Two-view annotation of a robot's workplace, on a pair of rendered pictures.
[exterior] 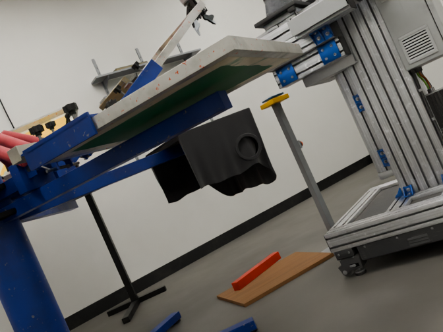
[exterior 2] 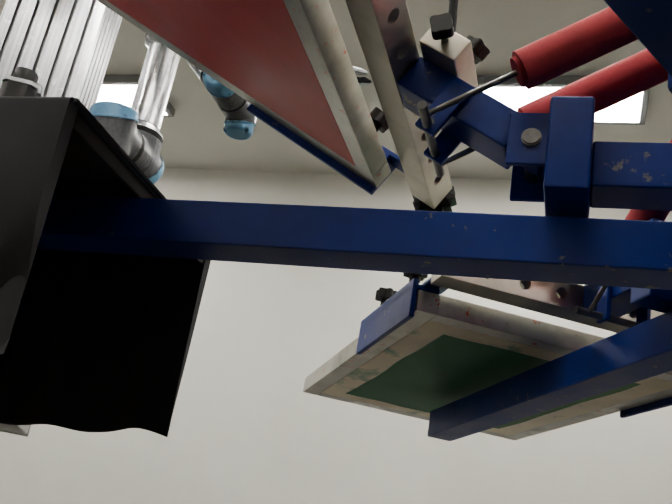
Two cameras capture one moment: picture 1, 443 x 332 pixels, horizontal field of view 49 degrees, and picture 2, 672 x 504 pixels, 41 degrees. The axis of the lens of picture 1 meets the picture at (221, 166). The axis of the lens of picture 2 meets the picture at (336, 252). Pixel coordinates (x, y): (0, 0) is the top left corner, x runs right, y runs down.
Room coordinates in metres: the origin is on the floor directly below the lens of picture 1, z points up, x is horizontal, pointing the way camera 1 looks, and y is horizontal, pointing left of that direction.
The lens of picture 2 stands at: (3.09, 1.26, 0.46)
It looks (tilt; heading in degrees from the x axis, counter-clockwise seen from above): 22 degrees up; 229
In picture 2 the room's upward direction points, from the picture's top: 10 degrees clockwise
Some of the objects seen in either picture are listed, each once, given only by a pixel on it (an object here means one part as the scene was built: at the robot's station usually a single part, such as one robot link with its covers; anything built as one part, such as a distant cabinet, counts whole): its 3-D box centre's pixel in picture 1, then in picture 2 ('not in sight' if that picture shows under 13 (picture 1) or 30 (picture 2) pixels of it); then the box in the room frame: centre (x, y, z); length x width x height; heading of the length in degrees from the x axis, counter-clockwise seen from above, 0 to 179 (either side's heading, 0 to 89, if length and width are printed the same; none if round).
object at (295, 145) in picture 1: (306, 172); not in sight; (2.86, -0.44, 0.48); 0.22 x 0.22 x 0.96; 32
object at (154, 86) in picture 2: not in sight; (153, 88); (2.18, -0.63, 1.63); 0.15 x 0.12 x 0.55; 32
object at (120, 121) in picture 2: not in sight; (110, 132); (2.29, -0.56, 1.42); 0.13 x 0.12 x 0.14; 32
